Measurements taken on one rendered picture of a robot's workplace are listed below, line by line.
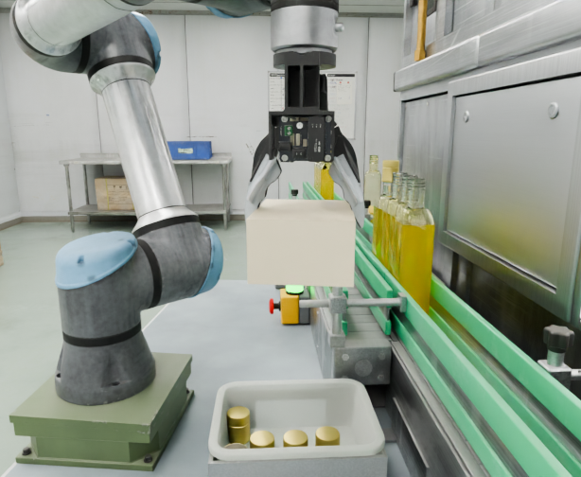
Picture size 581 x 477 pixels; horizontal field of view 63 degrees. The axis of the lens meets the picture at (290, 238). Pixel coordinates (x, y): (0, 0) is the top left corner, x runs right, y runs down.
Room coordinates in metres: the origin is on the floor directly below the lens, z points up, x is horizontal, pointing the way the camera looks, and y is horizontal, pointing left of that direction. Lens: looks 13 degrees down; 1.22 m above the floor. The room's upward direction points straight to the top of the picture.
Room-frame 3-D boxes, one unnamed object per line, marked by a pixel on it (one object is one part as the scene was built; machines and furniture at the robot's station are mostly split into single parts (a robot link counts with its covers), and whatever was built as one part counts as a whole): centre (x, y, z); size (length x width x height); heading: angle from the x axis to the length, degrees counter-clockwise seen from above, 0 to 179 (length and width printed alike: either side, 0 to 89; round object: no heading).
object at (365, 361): (0.72, -0.12, 0.85); 0.09 x 0.04 x 0.07; 93
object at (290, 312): (1.14, -0.01, 0.79); 0.07 x 0.07 x 0.07; 3
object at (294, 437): (0.58, -0.01, 0.79); 0.04 x 0.04 x 0.04
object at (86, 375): (0.70, 0.30, 0.88); 0.15 x 0.15 x 0.10
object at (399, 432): (0.60, -0.03, 0.79); 0.27 x 0.17 x 0.08; 93
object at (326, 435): (0.58, -0.05, 0.79); 0.04 x 0.04 x 0.04
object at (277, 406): (0.59, -0.01, 0.80); 0.22 x 0.17 x 0.09; 93
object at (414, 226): (0.82, -0.22, 0.99); 0.06 x 0.06 x 0.21; 4
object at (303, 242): (0.59, -0.02, 1.09); 0.16 x 0.12 x 0.07; 175
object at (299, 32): (0.57, -0.02, 1.32); 0.08 x 0.08 x 0.05
